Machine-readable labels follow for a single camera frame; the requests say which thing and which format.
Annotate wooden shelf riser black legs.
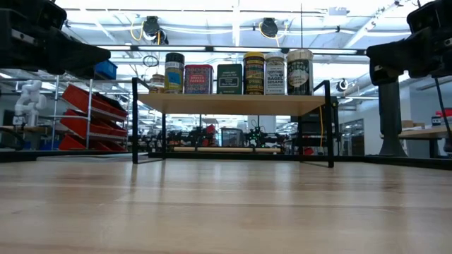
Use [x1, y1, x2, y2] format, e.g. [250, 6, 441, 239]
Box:
[131, 76, 335, 169]

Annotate wooden side table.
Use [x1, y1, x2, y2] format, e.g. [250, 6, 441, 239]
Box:
[381, 126, 452, 158]

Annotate red storage bin row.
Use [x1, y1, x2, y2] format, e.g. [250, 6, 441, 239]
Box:
[61, 83, 129, 119]
[59, 108, 129, 138]
[58, 133, 126, 152]

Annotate black-lid spice bottle blue label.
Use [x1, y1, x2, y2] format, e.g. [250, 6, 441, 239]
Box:
[164, 52, 186, 95]

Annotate thin black hanging rod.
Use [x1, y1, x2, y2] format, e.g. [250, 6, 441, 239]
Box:
[299, 3, 304, 50]

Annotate yellow-lid crunchy onion can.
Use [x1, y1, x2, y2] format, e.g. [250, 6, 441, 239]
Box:
[243, 52, 266, 95]

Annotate white-lid bagel sesame seasoning jar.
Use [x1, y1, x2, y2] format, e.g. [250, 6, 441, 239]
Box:
[264, 52, 286, 95]

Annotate dark green square spice tin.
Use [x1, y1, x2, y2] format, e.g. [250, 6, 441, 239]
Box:
[216, 63, 244, 95]

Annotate thin black slanted pole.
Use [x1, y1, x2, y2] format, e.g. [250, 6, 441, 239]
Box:
[434, 76, 452, 144]

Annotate dark background robot rig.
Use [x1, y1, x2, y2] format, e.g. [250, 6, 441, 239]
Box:
[165, 123, 219, 148]
[246, 119, 286, 148]

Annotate blue plastic storage bin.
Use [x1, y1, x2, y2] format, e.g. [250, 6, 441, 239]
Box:
[93, 59, 119, 80]

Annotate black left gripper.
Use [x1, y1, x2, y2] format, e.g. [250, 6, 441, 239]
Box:
[0, 0, 112, 80]

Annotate red-lid smoked paprika tin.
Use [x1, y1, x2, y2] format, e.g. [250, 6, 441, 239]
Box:
[183, 63, 215, 95]

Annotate metal wire storage rack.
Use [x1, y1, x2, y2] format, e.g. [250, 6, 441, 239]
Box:
[51, 72, 130, 152]

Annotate grey background cabinet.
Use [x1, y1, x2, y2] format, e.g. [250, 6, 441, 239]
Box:
[220, 127, 244, 147]

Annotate cardboard box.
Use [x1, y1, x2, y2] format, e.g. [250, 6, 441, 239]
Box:
[400, 119, 427, 128]

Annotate tan-lid furikake seasoning jar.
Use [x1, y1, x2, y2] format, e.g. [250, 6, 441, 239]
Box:
[286, 49, 314, 96]

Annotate black equipment rack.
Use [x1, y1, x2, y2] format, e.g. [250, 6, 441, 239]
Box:
[291, 105, 340, 156]

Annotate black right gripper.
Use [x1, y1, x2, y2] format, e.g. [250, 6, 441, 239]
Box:
[366, 0, 452, 86]

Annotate black upright column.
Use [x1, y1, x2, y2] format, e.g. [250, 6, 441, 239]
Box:
[377, 80, 409, 157]

